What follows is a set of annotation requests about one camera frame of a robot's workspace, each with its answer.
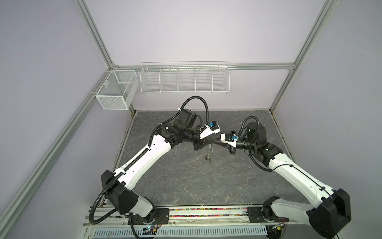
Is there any aluminium frame profile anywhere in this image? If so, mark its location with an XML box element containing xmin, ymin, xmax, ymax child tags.
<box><xmin>1</xmin><ymin>1</ymin><xmax>324</xmax><ymax>211</ymax></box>

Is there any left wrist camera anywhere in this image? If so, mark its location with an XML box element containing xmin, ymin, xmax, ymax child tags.
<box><xmin>199</xmin><ymin>120</ymin><xmax>221</xmax><ymax>139</ymax></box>

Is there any white mesh box basket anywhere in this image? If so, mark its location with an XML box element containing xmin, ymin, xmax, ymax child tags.
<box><xmin>95</xmin><ymin>70</ymin><xmax>139</xmax><ymax>110</ymax></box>

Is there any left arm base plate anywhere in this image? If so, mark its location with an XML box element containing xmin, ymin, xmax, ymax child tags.
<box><xmin>130</xmin><ymin>208</ymin><xmax>170</xmax><ymax>225</ymax></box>

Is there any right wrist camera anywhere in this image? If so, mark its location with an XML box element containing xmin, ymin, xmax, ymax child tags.
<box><xmin>220</xmin><ymin>132</ymin><xmax>238</xmax><ymax>148</ymax></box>

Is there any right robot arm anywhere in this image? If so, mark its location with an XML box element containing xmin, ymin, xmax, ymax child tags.
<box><xmin>213</xmin><ymin>116</ymin><xmax>351</xmax><ymax>239</ymax></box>

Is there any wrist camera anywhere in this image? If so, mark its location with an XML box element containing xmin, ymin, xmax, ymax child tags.
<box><xmin>220</xmin><ymin>132</ymin><xmax>238</xmax><ymax>148</ymax></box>
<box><xmin>199</xmin><ymin>120</ymin><xmax>221</xmax><ymax>139</ymax></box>

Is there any grey perforated ring disc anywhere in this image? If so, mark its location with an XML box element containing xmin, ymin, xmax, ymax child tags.
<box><xmin>208</xmin><ymin>144</ymin><xmax>213</xmax><ymax>164</ymax></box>

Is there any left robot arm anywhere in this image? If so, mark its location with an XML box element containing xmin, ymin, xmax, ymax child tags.
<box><xmin>89</xmin><ymin>96</ymin><xmax>219</xmax><ymax>225</ymax></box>

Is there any white vented cable duct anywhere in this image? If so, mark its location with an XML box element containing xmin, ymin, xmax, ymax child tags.
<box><xmin>92</xmin><ymin>225</ymin><xmax>268</xmax><ymax>239</ymax></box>

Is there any white wire shelf basket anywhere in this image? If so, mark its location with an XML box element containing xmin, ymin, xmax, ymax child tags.
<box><xmin>140</xmin><ymin>61</ymin><xmax>230</xmax><ymax>94</ymax></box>

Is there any aluminium mounting rail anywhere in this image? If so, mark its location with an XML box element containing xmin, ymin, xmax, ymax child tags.
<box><xmin>86</xmin><ymin>204</ymin><xmax>308</xmax><ymax>229</ymax></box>

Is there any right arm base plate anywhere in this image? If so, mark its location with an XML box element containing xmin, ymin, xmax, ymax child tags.
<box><xmin>246</xmin><ymin>206</ymin><xmax>288</xmax><ymax>223</ymax></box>

